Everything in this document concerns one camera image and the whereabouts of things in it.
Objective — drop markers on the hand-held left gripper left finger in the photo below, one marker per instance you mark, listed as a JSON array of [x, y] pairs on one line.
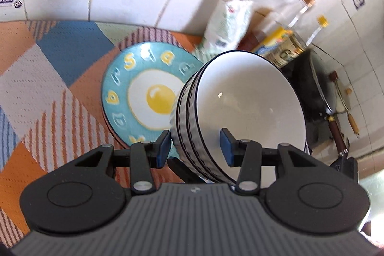
[[164, 149]]

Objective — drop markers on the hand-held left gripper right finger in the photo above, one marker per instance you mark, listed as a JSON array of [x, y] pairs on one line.
[[226, 149]]

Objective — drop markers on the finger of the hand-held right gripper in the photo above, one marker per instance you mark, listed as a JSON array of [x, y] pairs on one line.
[[183, 169]]

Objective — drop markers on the white black-rimmed ceramic bowl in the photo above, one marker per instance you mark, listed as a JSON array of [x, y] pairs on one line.
[[255, 100], [190, 124], [178, 124]]

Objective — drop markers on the teal fried egg print plate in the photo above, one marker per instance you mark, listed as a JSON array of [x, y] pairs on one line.
[[135, 94]]

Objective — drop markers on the yellow labelled oil bottle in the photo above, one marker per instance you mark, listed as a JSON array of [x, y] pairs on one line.
[[280, 47]]

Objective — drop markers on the white green plastic packet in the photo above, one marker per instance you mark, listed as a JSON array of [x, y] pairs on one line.
[[226, 25]]

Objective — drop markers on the colourful patterned table mat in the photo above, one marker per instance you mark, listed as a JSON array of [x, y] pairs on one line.
[[45, 79]]

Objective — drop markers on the clear bottle with yellow cap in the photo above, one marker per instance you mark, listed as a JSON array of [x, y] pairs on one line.
[[318, 29]]

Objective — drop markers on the clear glass bottle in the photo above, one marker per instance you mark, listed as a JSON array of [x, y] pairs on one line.
[[276, 1]]

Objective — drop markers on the clear bottle with cork cap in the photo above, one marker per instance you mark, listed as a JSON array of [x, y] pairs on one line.
[[303, 8]]

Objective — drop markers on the black white wall sticker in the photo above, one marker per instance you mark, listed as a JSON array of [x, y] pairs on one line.
[[9, 0]]

